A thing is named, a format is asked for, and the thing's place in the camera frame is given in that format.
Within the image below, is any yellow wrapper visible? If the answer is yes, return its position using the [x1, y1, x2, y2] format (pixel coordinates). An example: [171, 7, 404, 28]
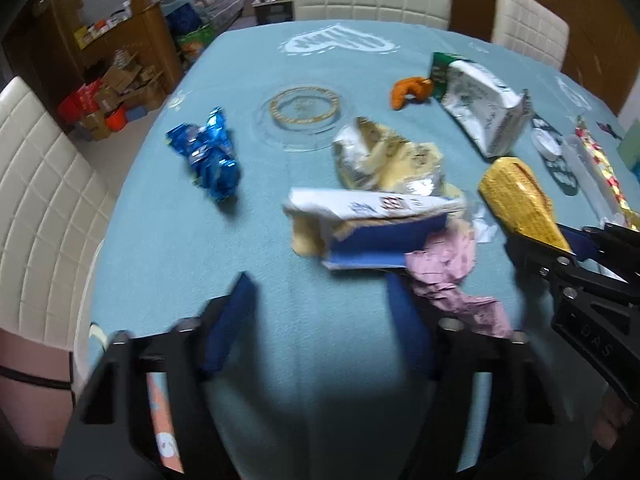
[477, 156, 574, 257]

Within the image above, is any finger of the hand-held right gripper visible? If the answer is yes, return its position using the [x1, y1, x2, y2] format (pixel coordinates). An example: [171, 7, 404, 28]
[559, 222, 640, 282]
[504, 232, 640, 307]

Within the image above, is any light blue printed tablecloth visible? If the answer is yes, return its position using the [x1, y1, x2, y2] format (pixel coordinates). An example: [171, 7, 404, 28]
[75, 20, 640, 480]

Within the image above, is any red and gold foil wrapper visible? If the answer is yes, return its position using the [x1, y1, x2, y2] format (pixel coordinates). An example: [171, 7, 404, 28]
[575, 115, 640, 232]

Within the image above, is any grey sofa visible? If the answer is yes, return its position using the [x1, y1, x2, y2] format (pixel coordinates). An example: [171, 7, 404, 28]
[199, 0, 247, 27]

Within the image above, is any pink paper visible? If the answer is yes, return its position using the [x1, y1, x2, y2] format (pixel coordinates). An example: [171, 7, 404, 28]
[404, 232, 513, 338]

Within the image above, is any row of small boxes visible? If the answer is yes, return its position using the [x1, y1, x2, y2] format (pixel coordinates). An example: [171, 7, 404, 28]
[75, 7, 134, 49]

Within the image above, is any wooden partition shelf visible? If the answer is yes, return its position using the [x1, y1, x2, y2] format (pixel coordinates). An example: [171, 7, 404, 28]
[75, 0, 184, 92]

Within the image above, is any white and green snack bag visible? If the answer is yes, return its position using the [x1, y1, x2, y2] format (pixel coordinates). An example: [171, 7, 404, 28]
[431, 52, 532, 159]

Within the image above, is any green printed bag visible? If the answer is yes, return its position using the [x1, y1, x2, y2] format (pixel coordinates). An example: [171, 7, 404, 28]
[175, 25, 217, 62]

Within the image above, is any orange snack piece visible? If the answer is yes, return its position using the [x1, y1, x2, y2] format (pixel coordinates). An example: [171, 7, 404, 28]
[390, 76, 434, 111]

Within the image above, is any white and blue carton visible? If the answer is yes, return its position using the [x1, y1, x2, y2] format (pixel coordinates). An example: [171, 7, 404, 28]
[283, 187, 468, 272]

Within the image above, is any blue foil wrapper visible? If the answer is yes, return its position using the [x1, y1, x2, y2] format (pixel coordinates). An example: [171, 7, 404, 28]
[166, 107, 243, 206]

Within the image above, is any clear glass dish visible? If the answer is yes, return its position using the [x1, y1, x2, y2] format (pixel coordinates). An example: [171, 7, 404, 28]
[252, 82, 358, 153]

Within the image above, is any silver yellow bag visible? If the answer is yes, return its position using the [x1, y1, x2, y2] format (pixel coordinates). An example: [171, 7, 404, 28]
[332, 117, 467, 202]

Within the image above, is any blue bag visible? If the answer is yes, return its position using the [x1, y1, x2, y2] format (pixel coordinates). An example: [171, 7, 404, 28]
[165, 0, 202, 36]

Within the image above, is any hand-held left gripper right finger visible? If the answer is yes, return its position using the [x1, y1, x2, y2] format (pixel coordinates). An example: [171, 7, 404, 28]
[385, 272, 568, 480]

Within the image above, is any pile of cardboard boxes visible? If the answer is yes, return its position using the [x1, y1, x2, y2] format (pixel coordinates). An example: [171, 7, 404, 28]
[75, 50, 167, 141]

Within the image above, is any low wooden table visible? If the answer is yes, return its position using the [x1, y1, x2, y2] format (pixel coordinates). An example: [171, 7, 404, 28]
[252, 0, 294, 27]

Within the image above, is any white bottle cap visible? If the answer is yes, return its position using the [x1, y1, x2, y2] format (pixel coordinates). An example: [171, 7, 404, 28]
[531, 127, 564, 162]

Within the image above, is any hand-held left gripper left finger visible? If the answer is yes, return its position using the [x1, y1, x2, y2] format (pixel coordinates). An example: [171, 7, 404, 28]
[52, 271, 261, 480]

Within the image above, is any person's right hand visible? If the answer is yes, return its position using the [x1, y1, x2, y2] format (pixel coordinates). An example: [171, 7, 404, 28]
[592, 391, 637, 461]

